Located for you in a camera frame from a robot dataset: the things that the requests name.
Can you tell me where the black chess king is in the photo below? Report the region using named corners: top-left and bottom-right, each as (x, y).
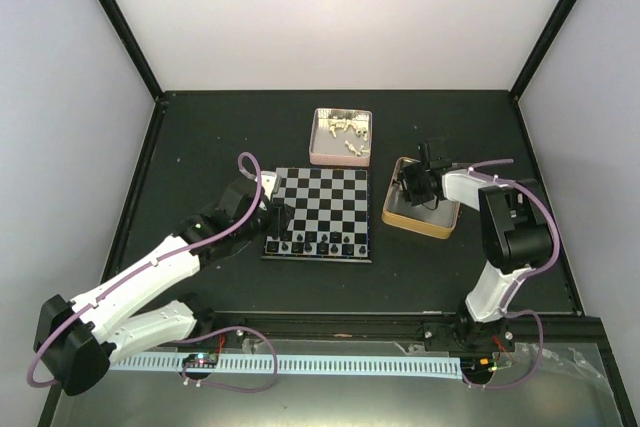
top-left (304, 232), bottom-right (317, 253)

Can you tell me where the yellow tin tray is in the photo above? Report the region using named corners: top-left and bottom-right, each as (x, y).
top-left (381, 157), bottom-right (460, 240)

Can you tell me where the black and grey chessboard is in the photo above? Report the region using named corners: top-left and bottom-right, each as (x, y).
top-left (263, 167), bottom-right (371, 264)

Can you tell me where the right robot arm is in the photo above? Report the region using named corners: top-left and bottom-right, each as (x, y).
top-left (397, 140), bottom-right (561, 350)

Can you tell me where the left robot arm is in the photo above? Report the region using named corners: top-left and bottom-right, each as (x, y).
top-left (27, 172), bottom-right (288, 396)

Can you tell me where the pile of white chess pieces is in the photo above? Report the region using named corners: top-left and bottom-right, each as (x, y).
top-left (327, 118), bottom-right (371, 157)

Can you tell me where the small green circuit board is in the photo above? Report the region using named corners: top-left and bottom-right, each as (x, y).
top-left (182, 353), bottom-right (219, 369)

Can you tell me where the pink tin tray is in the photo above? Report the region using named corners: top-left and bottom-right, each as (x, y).
top-left (309, 108), bottom-right (373, 168)

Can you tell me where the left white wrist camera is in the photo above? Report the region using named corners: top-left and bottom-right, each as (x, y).
top-left (261, 171), bottom-right (281, 198)

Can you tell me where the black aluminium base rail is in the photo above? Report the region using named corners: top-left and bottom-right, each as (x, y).
top-left (74, 309), bottom-right (601, 348)

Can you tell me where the light blue slotted cable duct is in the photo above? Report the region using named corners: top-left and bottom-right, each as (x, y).
top-left (111, 352), bottom-right (462, 380)

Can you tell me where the right black frame post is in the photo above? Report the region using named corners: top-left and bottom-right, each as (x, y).
top-left (510, 0), bottom-right (578, 101)

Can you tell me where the black frame post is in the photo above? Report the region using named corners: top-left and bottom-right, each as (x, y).
top-left (510, 0), bottom-right (578, 101)
top-left (97, 0), bottom-right (163, 100)

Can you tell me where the left black frame post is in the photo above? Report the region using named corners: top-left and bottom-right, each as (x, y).
top-left (97, 0), bottom-right (163, 100)

